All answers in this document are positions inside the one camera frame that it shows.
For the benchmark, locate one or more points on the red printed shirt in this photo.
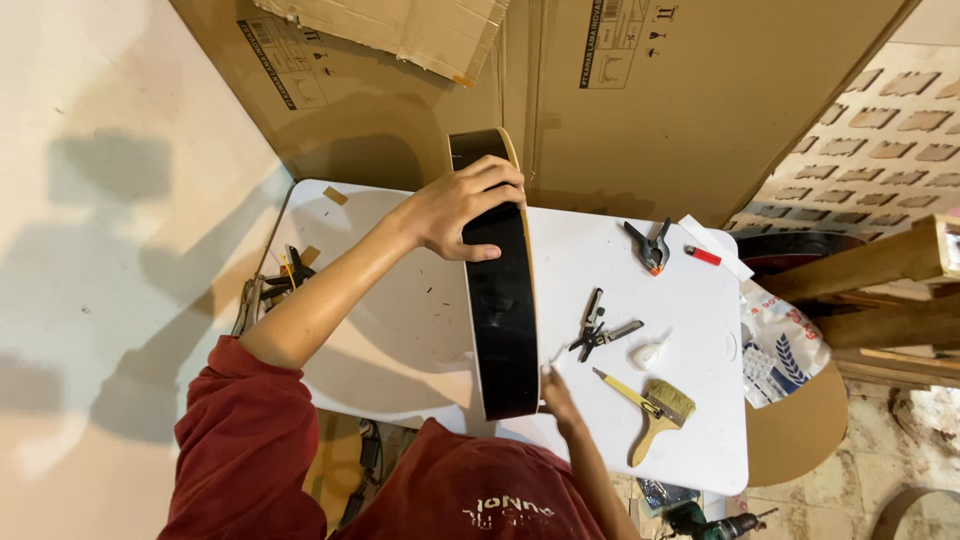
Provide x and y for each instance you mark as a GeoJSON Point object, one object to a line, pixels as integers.
{"type": "Point", "coordinates": [300, 472]}

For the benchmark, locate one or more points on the person's right hand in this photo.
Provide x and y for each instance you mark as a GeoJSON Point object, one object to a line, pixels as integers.
{"type": "Point", "coordinates": [562, 405]}

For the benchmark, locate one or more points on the black red guitar body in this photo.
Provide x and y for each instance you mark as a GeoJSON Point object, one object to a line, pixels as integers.
{"type": "Point", "coordinates": [795, 251]}

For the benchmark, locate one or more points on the white paper strip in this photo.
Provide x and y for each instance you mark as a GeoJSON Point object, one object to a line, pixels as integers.
{"type": "Point", "coordinates": [716, 246]}

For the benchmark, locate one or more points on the bunch of black spring clamps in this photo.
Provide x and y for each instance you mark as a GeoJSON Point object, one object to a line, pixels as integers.
{"type": "Point", "coordinates": [289, 276]}

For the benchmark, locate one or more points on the person's right fingers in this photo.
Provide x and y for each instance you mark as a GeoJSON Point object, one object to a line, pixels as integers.
{"type": "Point", "coordinates": [551, 381]}

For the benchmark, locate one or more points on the board of wooden cutouts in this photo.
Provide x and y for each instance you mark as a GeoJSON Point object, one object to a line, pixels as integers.
{"type": "Point", "coordinates": [862, 150]}

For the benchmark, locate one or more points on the torn cardboard piece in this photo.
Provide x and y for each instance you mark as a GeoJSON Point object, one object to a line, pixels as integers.
{"type": "Point", "coordinates": [405, 30]}

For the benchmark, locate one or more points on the black cutting pliers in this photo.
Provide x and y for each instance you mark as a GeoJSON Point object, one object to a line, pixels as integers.
{"type": "Point", "coordinates": [591, 330]}

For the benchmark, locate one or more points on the round brown board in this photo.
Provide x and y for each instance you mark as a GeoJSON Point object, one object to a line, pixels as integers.
{"type": "Point", "coordinates": [795, 431]}

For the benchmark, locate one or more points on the red lighter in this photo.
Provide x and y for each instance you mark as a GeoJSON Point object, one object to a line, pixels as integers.
{"type": "Point", "coordinates": [703, 256]}

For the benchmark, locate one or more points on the person's left hand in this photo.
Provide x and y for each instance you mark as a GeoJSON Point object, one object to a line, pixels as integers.
{"type": "Point", "coordinates": [442, 214]}

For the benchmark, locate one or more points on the black glossy guitar body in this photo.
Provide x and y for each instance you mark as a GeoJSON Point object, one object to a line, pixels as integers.
{"type": "Point", "coordinates": [502, 315]}

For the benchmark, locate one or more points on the wooden bristle brush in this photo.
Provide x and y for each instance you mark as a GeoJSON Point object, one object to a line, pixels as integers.
{"type": "Point", "coordinates": [660, 420]}

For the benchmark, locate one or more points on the large flat cardboard box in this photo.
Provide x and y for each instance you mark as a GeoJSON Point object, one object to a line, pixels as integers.
{"type": "Point", "coordinates": [675, 112]}
{"type": "Point", "coordinates": [352, 97]}

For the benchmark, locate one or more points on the black orange-tipped spring clamp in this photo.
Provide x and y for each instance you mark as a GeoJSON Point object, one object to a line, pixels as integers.
{"type": "Point", "coordinates": [651, 247]}

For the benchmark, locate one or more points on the white blue-printed plastic bag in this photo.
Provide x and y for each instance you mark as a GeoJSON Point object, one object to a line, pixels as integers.
{"type": "Point", "coordinates": [784, 345]}

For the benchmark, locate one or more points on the small brown tape piece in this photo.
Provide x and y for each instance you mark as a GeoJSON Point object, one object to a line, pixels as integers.
{"type": "Point", "coordinates": [310, 255]}
{"type": "Point", "coordinates": [335, 196]}

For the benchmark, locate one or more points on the curved wooden strip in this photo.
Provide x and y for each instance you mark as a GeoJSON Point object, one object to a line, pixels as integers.
{"type": "Point", "coordinates": [911, 510]}

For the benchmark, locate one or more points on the metal pliers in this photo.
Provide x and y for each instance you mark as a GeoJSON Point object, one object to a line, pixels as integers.
{"type": "Point", "coordinates": [247, 304]}

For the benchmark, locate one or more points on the yellow utility knife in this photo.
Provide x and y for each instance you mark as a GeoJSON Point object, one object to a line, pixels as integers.
{"type": "Point", "coordinates": [625, 391]}

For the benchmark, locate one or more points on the stack of wooden beams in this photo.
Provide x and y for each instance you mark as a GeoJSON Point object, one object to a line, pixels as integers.
{"type": "Point", "coordinates": [877, 300]}

